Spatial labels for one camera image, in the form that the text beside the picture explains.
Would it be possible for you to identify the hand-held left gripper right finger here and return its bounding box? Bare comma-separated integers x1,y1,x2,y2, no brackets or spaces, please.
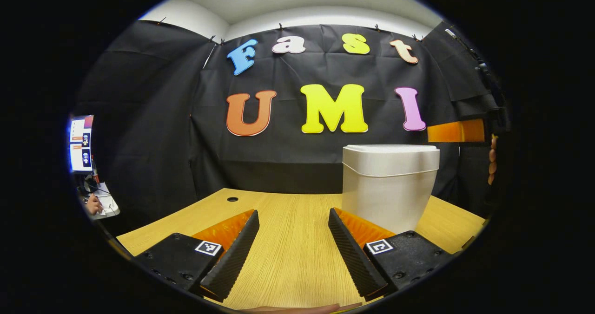
328,207,455,301

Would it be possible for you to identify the wooden desktop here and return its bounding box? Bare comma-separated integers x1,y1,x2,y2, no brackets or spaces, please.
116,188,486,311

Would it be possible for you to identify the black backdrop cloth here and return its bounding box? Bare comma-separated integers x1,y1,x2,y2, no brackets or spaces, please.
70,19,512,236

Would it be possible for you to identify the white side desk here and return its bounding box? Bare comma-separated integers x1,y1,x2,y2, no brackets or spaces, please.
88,182,120,220

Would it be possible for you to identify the white desktop garbage bin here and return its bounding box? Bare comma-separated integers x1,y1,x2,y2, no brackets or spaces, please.
342,144,441,235

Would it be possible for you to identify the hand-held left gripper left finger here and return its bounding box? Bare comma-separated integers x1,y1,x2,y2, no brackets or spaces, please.
134,209,260,303

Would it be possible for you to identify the computer monitor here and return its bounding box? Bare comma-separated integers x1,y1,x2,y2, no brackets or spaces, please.
70,115,94,173

